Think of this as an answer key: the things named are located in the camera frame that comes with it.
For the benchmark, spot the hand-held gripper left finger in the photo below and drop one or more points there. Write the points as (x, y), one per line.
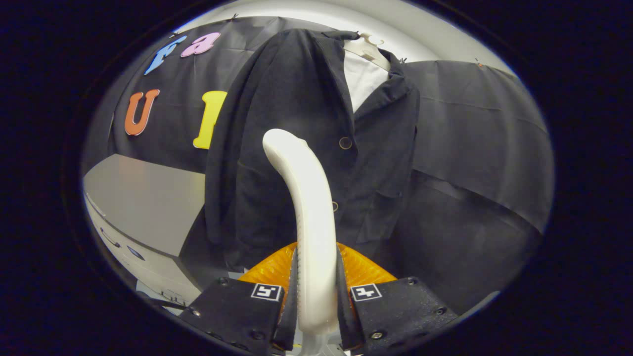
(232, 311)

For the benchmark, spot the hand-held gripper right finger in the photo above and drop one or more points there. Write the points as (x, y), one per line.
(400, 309)

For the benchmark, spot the white garment steamer wand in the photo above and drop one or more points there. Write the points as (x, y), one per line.
(311, 198)

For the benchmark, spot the black jacket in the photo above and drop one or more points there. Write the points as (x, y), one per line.
(277, 89)

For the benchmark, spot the grey cabinet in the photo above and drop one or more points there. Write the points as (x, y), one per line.
(143, 198)

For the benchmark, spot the black backdrop cloth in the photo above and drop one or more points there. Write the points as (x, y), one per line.
(470, 148)

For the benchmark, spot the white plastic hanger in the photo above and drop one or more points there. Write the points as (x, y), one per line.
(368, 49)

